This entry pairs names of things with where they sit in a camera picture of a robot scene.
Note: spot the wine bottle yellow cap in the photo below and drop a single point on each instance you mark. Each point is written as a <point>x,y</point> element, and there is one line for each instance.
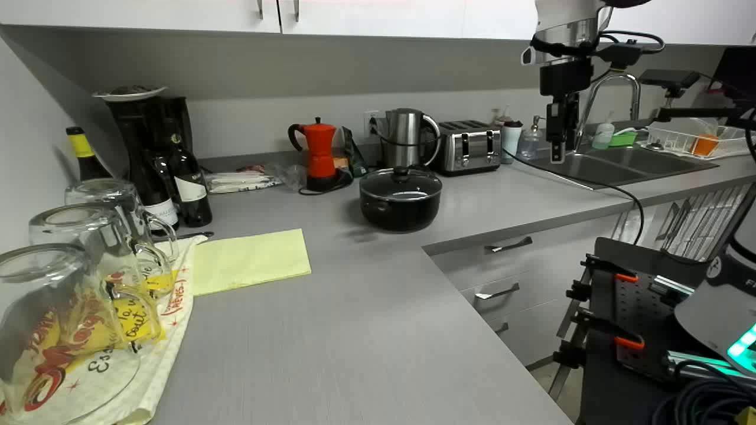
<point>86,155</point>

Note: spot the glass mug yellow print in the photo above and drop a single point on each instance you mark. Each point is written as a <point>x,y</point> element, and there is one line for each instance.
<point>96,236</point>

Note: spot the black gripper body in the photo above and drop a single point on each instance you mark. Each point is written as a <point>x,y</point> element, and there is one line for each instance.
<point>569,79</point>

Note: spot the stainless steel toaster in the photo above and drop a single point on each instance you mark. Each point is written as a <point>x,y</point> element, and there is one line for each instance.
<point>470,147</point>

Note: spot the yellow cloth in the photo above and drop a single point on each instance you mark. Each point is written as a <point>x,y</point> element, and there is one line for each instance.
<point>250,260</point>

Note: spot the white cup black lid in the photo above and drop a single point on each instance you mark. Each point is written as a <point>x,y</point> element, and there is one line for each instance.
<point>513,137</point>

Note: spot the black stand orange clamps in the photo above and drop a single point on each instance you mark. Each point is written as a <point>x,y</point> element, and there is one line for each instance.
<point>629,315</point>

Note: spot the dark wine bottle white label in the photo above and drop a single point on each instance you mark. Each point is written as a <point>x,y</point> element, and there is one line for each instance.
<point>192,193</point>

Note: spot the orange cup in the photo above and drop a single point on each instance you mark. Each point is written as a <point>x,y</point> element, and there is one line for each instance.
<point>706,144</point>

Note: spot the chrome kitchen faucet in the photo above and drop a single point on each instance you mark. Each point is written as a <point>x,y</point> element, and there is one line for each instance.
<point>635,91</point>

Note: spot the green dish soap bottle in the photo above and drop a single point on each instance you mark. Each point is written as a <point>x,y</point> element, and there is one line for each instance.
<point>604,135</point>

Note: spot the clear soap dispenser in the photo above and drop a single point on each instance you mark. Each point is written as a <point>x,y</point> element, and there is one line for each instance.
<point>536,142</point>

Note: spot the steel kitchen sink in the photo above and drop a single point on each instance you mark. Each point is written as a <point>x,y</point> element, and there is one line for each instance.
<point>623,166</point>

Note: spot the white packet tray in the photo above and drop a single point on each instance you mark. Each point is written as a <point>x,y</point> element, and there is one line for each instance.
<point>239,180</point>

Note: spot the upturned drinking glasses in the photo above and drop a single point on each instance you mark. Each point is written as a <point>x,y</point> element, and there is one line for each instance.
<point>168,315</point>

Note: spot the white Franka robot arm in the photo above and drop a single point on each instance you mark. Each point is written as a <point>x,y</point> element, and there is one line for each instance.
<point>563,16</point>

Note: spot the black cooking pot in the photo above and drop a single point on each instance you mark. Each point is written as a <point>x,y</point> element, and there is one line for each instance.
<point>401,214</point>

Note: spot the stainless steel electric kettle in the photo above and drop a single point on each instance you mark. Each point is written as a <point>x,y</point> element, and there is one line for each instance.
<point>405,137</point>

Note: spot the green sponge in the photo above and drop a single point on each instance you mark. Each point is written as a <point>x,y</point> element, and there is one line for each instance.
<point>625,137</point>

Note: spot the black mounted camera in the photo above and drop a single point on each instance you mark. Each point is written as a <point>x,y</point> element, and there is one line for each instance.
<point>670,79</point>

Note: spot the dark bottle white base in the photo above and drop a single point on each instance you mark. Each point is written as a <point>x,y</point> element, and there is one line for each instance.
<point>161,207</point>

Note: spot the grey device teal lights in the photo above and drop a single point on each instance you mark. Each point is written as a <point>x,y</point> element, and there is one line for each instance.
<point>722,320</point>

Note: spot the black coffee machine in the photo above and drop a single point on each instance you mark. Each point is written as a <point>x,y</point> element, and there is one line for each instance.
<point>151,134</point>

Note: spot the plain glass mug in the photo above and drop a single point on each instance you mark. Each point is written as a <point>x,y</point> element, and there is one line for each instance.
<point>107,193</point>

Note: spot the large printed glass mug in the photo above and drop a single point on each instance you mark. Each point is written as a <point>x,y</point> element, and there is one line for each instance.
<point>56,331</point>

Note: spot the white wall outlet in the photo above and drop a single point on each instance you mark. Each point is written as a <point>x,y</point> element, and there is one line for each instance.
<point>373,124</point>

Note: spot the white dish rack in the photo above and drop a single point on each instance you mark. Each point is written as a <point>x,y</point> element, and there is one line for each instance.
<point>694,134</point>

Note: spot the red moka pot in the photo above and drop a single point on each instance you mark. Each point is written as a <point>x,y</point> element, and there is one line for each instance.
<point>320,155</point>

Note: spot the white plate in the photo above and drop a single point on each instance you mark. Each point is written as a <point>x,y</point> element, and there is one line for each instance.
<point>132,94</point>

